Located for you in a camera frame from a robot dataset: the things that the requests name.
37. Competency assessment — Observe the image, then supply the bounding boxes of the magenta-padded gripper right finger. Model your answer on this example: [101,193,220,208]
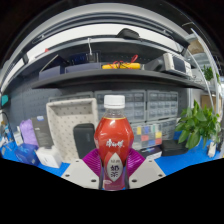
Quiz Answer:
[125,148,165,190]

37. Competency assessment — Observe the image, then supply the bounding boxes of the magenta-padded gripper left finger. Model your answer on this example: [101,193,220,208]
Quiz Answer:
[61,148,101,190]

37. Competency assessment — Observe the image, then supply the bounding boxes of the red drink bottle white cap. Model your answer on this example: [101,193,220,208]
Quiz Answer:
[93,94,135,192]

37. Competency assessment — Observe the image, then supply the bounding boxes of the black box with white label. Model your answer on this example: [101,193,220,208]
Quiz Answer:
[138,145,163,161]

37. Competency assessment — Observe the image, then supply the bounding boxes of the black oblong case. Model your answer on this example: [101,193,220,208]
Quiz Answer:
[72,122,97,160]

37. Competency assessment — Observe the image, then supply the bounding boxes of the flat black case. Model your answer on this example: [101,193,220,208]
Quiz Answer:
[160,139,189,157]

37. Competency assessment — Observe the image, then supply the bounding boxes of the clear organizer with coloured parts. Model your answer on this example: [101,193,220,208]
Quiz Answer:
[131,122,164,151]

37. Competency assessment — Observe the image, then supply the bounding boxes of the beige perforated tray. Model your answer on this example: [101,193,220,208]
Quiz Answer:
[45,97,100,164]

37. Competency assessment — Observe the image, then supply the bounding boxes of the dark grey flat box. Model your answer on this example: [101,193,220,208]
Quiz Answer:
[30,115,54,149]

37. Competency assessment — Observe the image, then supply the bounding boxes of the blue carton box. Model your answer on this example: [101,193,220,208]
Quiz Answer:
[14,143,41,167]

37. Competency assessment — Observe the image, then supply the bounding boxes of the purple plastic bag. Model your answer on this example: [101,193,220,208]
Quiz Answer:
[18,118,39,148]

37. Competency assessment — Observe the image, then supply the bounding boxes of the grey small-parts drawer cabinet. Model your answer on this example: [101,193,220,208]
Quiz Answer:
[48,89,179,134]

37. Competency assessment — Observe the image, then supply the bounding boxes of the green potted plant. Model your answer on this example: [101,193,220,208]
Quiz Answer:
[174,99,223,150]

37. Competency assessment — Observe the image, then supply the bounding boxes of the small white carton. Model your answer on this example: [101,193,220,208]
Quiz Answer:
[12,130,24,147]

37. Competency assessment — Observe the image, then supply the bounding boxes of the white metal rack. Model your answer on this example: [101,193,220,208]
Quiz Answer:
[186,28,224,111]

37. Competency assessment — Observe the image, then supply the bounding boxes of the dark wall shelf unit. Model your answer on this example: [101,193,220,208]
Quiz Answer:
[19,28,208,91]

